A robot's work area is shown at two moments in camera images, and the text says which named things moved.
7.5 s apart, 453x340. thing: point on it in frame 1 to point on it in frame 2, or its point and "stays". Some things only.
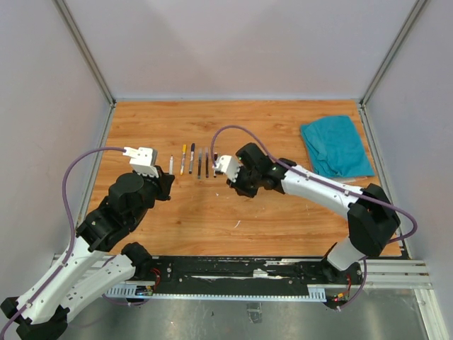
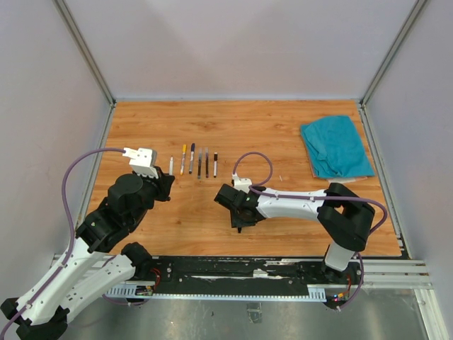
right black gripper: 237,186 to 236,222
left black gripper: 164,182 stays
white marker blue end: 192,158 stays
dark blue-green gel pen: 199,163 stays
